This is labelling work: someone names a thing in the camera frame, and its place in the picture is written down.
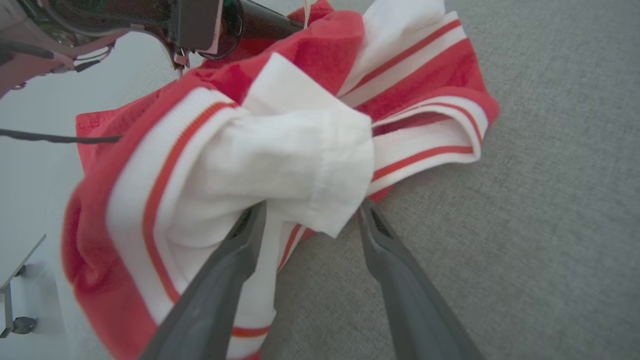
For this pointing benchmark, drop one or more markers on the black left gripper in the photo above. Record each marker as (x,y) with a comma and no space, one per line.
(200,25)

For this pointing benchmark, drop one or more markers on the red Bulls 23 jersey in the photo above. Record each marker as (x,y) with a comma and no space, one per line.
(300,145)

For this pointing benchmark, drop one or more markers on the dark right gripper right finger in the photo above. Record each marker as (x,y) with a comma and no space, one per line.
(415,315)

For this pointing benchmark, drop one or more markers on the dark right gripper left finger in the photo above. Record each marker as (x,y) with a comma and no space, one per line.
(210,310)

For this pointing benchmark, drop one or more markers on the grey table leg frame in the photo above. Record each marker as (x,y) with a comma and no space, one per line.
(6,310)

